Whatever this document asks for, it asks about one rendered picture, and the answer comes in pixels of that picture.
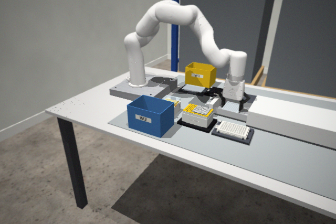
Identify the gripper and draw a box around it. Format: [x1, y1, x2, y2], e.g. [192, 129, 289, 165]
[217, 78, 250, 111]

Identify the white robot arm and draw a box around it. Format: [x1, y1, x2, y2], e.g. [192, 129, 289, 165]
[124, 0, 247, 88]

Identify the blue open-top bin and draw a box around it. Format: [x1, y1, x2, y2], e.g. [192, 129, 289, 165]
[127, 95, 174, 138]

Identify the yellow open bin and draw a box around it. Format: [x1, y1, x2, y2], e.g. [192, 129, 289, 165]
[185, 62, 217, 88]

